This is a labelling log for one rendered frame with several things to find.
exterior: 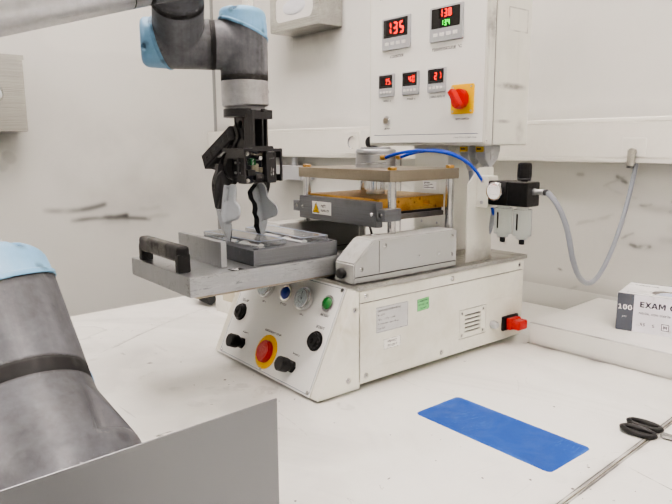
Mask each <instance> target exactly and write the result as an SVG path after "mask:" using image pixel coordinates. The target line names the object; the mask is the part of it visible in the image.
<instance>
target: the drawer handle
mask: <svg viewBox="0 0 672 504"><path fill-rule="evenodd" d="M153 255H157V256H160V257H163V258H166V259H169V260H172V261H175V269H176V273H178V274H181V273H188V272H191V266H190V254H189V248H188V247H187V246H185V245H181V244H178V243H174V242H171V241H167V240H163V239H160V238H156V237H152V236H148V235H146V236H141V237H140V238H139V258H140V260H142V261H143V260H151V259H153Z"/></svg>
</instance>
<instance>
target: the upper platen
mask: <svg viewBox="0 0 672 504"><path fill-rule="evenodd" d="M387 191H388V190H385V182H376V181H366V189H362V190H346V191H331V192H316V193H310V195H315V196H325V197H335V198H345V199H355V200H365V201H375V202H382V203H383V208H387ZM443 200H444V195H443V194H434V193H421V192H408V191H397V202H396V208H400V209H401V219H409V218H418V217H427V216H436V215H443V210H441V207H443Z"/></svg>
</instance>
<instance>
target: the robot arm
mask: <svg viewBox="0 0 672 504"><path fill-rule="evenodd" d="M147 6H151V14H152V15H151V16H150V17H142V18H141V19H140V21H139V30H140V47H141V59H142V62H143V64H144V65H145V66H147V67H150V68H164V69H168V70H174V69H193V70H220V72H221V100H222V106H223V107H225V109H223V117H224V118H234V126H229V127H228V128H227V129H226V130H225V131H224V132H223V133H222V134H221V135H220V136H219V138H218V139H217V140H216V141H215V142H214V143H213V144H212V145H211V146H210V147H209V148H208V149H207V151H206V152H205V153H204V154H203V155H202V160H203V163H204V167H205V169H213V170H215V172H214V175H213V178H212V194H213V199H214V205H215V208H216V211H217V216H218V220H219V223H220V226H221V229H222V232H223V234H224V236H225V238H226V240H227V241H231V237H232V222H233V221H235V220H238V219H239V217H240V213H241V208H240V205H239V204H238V203H237V201H236V198H237V187H236V185H235V184H237V183H238V184H252V183H254V184H253V185H252V186H251V187H250V189H249V190H248V192H247V193H248V198H249V200H250V201H251V202H252V206H253V209H252V214H253V216H254V228H255V230H256V232H257V233H258V234H264V233H265V230H266V226H267V220H268V219H269V218H272V217H275V216H277V214H278V208H277V205H276V204H275V203H274V202H273V201H272V200H270V198H269V196H268V192H269V189H270V183H276V181H283V169H282V148H273V146H268V119H272V110H268V109H265V107H268V106H269V95H268V94H269V90H268V41H269V39H268V37H267V23H266V15H265V13H264V12H263V11H262V10H261V9H260V8H257V7H254V6H249V5H229V6H224V7H222V8H221V9H220V10H219V16H218V18H217V19H218V20H216V19H213V20H212V19H204V0H0V37H4V36H8V35H13V34H18V33H23V32H27V31H32V30H37V29H42V28H47V27H51V26H56V25H61V24H66V23H70V22H75V21H80V20H85V19H89V18H94V17H99V16H104V15H108V14H113V13H118V12H123V11H128V10H132V9H137V8H142V7H147ZM276 157H279V158H280V174H276ZM230 184H231V185H230ZM56 276H57V274H56V271H55V269H53V268H52V267H51V265H50V263H49V261H48V259H47V257H46V255H45V254H44V253H43V252H42V251H41V250H39V249H38V248H36V247H34V246H31V245H28V244H24V243H19V242H14V243H9V242H6V241H2V240H1V238H0V490H3V489H6V488H9V487H12V486H15V485H18V484H21V483H24V482H27V481H30V480H33V479H36V478H39V477H42V476H45V475H48V474H51V473H54V472H57V471H60V470H63V469H66V468H69V467H72V466H75V465H78V464H81V463H84V462H87V461H90V460H93V459H96V458H99V457H102V456H105V455H108V454H111V453H114V452H116V451H119V450H122V449H125V448H128V447H131V446H134V445H137V444H140V443H142V442H141V440H140V438H139V436H138V435H137V434H136V433H135V432H134V430H133V429H132V428H131V427H130V426H129V425H128V424H127V422H126V421H125V420H124V419H123V418H122V417H121V416H120V414H119V413H118V412H117V411H116V410H115V409H114V408H113V406H112V405H111V404H110V403H109V402H108V401H107V400H106V398H105V397H104V396H103V395H102V394H101V393H100V392H99V390H98V389H97V387H96V385H95V381H94V378H93V375H92V373H91V371H90V370H89V366H88V364H87V361H86V358H85V355H84V353H83V350H82V347H81V345H80V342H79V339H78V337H77V334H76V331H75V328H74V326H73V323H72V320H71V318H70V315H69V312H68V309H67V307H66V304H65V301H64V299H63V296H62V293H61V291H60V288H59V285H58V282H57V280H56Z"/></svg>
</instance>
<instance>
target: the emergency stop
mask: <svg viewBox="0 0 672 504"><path fill-rule="evenodd" d="M272 352H273V345H272V343H271V342H270V341H268V340H263V341H262V342H260V343H259V345H258V347H257V349H256V357H257V360H258V361H259V362H262V363H265V362H267V361H268V360H269V359H270V357H271V355H272Z"/></svg>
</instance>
